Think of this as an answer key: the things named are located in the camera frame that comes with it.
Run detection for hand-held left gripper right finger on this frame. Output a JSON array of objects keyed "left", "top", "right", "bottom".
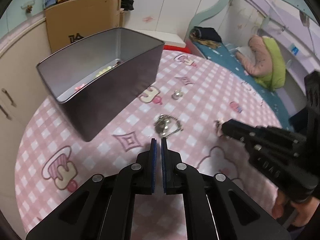
[{"left": 160, "top": 138, "right": 292, "bottom": 240}]

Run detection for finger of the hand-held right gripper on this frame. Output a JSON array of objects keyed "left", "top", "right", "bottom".
[
  {"left": 224, "top": 133, "right": 298, "bottom": 161},
  {"left": 221, "top": 119, "right": 307, "bottom": 143}
]

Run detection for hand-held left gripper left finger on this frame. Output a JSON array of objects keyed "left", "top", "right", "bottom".
[{"left": 25, "top": 138, "right": 157, "bottom": 240}]

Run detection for silver chain necklace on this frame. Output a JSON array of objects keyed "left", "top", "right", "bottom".
[{"left": 153, "top": 114, "right": 184, "bottom": 138}]

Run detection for grey metal tin box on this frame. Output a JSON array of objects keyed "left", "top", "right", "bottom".
[{"left": 36, "top": 27, "right": 165, "bottom": 142}]

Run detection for cream bead bracelet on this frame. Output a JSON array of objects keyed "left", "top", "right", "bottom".
[{"left": 95, "top": 65, "right": 113, "bottom": 78}]

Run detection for person's right hand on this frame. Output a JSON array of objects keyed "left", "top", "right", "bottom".
[{"left": 272, "top": 191, "right": 320, "bottom": 230}]

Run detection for pink checked tablecloth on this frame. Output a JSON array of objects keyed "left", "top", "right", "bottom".
[{"left": 14, "top": 49, "right": 292, "bottom": 240}]

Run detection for pink and green plush pillow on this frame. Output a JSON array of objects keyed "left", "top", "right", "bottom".
[{"left": 236, "top": 35, "right": 287, "bottom": 92}]

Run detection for white pillow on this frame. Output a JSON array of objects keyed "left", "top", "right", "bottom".
[{"left": 235, "top": 46, "right": 251, "bottom": 58}]

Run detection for blue patterned bedsheet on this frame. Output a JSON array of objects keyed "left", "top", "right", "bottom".
[{"left": 192, "top": 40, "right": 293, "bottom": 130}]

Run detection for folded dark clothes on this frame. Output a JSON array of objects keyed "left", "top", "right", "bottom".
[{"left": 190, "top": 27, "right": 223, "bottom": 48}]

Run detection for teal bunk bed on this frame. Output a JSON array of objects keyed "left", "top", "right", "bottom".
[{"left": 185, "top": 0, "right": 320, "bottom": 135}]

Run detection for white wardrobe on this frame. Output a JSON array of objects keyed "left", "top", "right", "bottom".
[{"left": 82, "top": 0, "right": 229, "bottom": 37}]

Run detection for large cardboard box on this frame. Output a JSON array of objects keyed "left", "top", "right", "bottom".
[{"left": 45, "top": 0, "right": 122, "bottom": 53}]

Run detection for black clothes pile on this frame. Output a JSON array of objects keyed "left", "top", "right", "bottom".
[{"left": 120, "top": 0, "right": 135, "bottom": 12}]

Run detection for beige cabinet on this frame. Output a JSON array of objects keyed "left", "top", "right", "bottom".
[{"left": 0, "top": 12, "right": 54, "bottom": 220}]

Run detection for teal drawer unit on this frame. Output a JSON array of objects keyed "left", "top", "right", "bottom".
[{"left": 0, "top": 0, "right": 48, "bottom": 34}]

